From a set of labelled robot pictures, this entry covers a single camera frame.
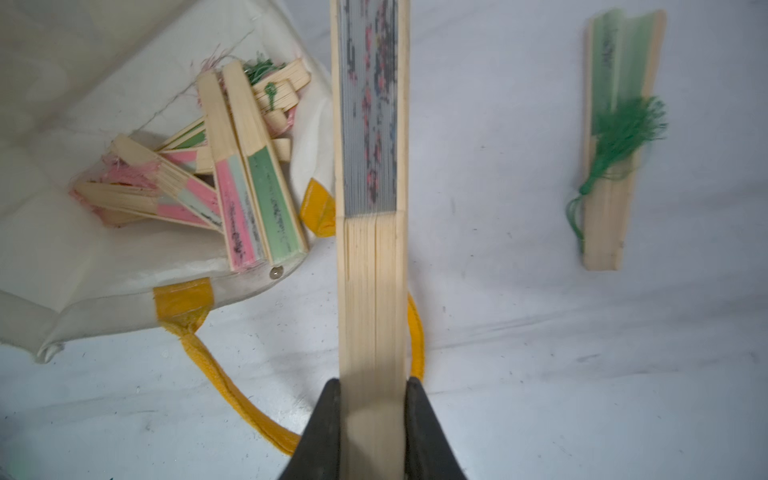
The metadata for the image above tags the pink green fan in bag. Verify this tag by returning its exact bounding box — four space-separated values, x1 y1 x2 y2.
196 70 265 272

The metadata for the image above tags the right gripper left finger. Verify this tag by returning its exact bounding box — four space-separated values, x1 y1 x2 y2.
278 378 341 480

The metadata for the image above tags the white canvas tote bag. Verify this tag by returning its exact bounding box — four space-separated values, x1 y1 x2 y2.
0 0 427 457

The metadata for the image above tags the green tasselled folding fan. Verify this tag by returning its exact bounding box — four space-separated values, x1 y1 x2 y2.
566 9 667 271

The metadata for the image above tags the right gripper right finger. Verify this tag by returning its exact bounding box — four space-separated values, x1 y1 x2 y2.
405 377 467 480

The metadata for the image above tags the grey pink folding fan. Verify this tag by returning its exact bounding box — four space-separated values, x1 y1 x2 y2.
330 1 411 479

